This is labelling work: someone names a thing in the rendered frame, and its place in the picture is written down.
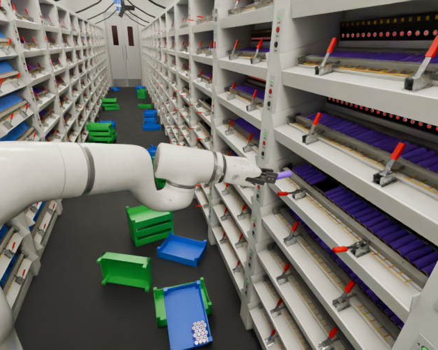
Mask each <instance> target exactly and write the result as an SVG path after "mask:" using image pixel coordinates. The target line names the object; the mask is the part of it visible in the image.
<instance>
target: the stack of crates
mask: <svg viewBox="0 0 438 350"><path fill-rule="evenodd" d="M126 209H127V219H128V225H129V233H130V235H131V237H132V240H133V242H134V244H135V246H136V247H138V246H141V245H144V244H147V243H150V242H154V241H157V240H161V239H163V238H167V237H168V236H169V232H172V234H173V235H174V224H173V211H170V212H156V211H154V210H151V209H149V208H148V207H146V206H144V205H143V206H138V207H135V208H129V207H128V206H127V207H126Z"/></svg>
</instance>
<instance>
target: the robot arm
mask: <svg viewBox="0 0 438 350"><path fill-rule="evenodd" d="M154 175H155V177H157V178H164V179H166V182H165V187H164V188H163V189H162V190H156V186H155V182H154ZM278 175H279V174H278V173H275V172H274V170H273V169H268V168H263V167H262V168H260V167H257V166H256V165H255V164H254V163H253V162H252V161H251V160H249V159H248V158H241V157H234V156H224V155H222V154H221V153H219V152H215V151H207V150H203V149H195V148H190V147H183V146H179V145H174V144H166V143H160V144H159V145H158V147H157V149H156V153H155V157H154V171H153V166H152V159H151V157H150V154H149V153H148V151H147V150H146V149H144V148H143V147H139V146H136V145H130V144H96V143H78V142H27V141H3V142H0V225H2V224H4V223H6V222H8V221H10V220H11V219H13V218H15V217H16V216H18V215H19V214H21V213H22V212H23V211H24V210H25V209H27V208H28V207H29V206H31V205H33V204H35V203H38V202H42V201H51V200H57V199H66V198H72V197H82V196H88V195H92V194H101V193H107V192H115V191H120V190H129V191H130V193H132V195H133V196H134V197H135V198H136V199H137V200H138V201H139V202H141V203H142V204H143V205H144V206H146V207H148V208H149V209H151V210H154V211H156V212H162V213H164V212H170V211H174V210H180V209H183V208H186V207H188V206H189V205H190V204H191V202H192V200H193V197H194V194H195V188H196V185H197V184H198V183H208V184H210V185H211V184H214V185H215V184H217V183H221V182H225V183H231V184H234V185H242V186H247V187H256V186H257V184H259V185H264V184H265V183H272V184H275V182H276V180H277V177H278ZM14 325H15V318H14V316H13V312H12V310H11V308H10V305H9V303H8V301H7V298H6V296H5V294H4V293H3V290H2V289H1V286H0V350H23V348H22V346H21V343H20V341H19V339H18V336H17V334H16V332H15V327H14Z"/></svg>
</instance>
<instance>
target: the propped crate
mask: <svg viewBox="0 0 438 350"><path fill-rule="evenodd" d="M163 296H164V302H165V313H166V319H167V325H168V335H169V341H170V350H191V349H196V348H199V347H203V346H206V345H209V344H211V343H212V341H213V339H212V337H211V333H210V329H209V323H208V319H207V315H206V310H205V306H204V300H203V296H202V291H201V287H200V281H196V283H190V284H187V285H180V286H177V287H171V288H167V287H164V288H163ZM202 320H203V321H204V324H206V328H205V331H208V334H207V337H208V342H206V343H204V344H199V345H196V346H193V345H194V343H195V340H193V334H194V333H191V329H192V327H193V323H194V322H196V323H197V322H200V321H202Z"/></svg>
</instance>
